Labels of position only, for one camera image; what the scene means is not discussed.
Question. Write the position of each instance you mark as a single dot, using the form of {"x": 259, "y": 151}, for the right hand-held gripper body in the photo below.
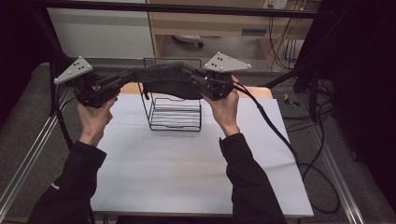
{"x": 218, "y": 85}

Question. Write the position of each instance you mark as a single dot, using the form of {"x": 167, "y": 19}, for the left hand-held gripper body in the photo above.
{"x": 90, "y": 90}

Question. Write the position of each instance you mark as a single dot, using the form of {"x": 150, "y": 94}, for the black fabric pouch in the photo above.
{"x": 165, "y": 79}

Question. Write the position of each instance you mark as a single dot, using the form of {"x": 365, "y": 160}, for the person's right hand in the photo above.
{"x": 225, "y": 113}

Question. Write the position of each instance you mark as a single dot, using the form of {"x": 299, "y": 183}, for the person's left hand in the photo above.
{"x": 95, "y": 121}

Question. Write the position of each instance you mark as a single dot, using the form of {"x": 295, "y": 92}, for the chair base with caster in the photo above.
{"x": 188, "y": 39}

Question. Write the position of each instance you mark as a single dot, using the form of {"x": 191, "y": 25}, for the light wooden desk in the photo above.
{"x": 211, "y": 26}

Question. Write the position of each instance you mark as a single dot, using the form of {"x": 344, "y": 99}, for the white cabinet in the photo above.
{"x": 99, "y": 34}

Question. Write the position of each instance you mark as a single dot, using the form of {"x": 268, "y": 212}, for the black curtain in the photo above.
{"x": 358, "y": 77}
{"x": 18, "y": 46}

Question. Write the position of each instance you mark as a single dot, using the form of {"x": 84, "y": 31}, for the white table cover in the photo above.
{"x": 174, "y": 165}

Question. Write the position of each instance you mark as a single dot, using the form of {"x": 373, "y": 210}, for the black metal frame strut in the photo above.
{"x": 53, "y": 46}
{"x": 313, "y": 90}

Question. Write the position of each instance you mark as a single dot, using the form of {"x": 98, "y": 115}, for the black metal frame bar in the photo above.
{"x": 186, "y": 8}

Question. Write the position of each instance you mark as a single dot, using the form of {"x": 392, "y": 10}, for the aluminium floor rail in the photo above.
{"x": 34, "y": 146}
{"x": 339, "y": 183}

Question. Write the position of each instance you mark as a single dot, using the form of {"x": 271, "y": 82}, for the white wall socket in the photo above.
{"x": 275, "y": 3}

